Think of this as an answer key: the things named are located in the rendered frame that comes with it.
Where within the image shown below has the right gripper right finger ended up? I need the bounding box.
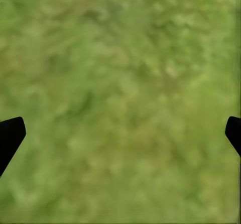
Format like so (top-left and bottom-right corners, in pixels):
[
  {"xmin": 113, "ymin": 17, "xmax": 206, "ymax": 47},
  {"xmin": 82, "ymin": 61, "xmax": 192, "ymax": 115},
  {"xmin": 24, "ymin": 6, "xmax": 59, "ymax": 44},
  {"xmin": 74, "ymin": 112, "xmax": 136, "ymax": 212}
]
[{"xmin": 225, "ymin": 116, "xmax": 241, "ymax": 156}]

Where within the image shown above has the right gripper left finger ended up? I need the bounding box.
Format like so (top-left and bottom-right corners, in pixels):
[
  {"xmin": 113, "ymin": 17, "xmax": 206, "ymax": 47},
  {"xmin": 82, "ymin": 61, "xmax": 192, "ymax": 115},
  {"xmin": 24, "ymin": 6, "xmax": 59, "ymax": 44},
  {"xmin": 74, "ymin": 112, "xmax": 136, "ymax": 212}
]
[{"xmin": 0, "ymin": 117, "xmax": 26, "ymax": 177}]

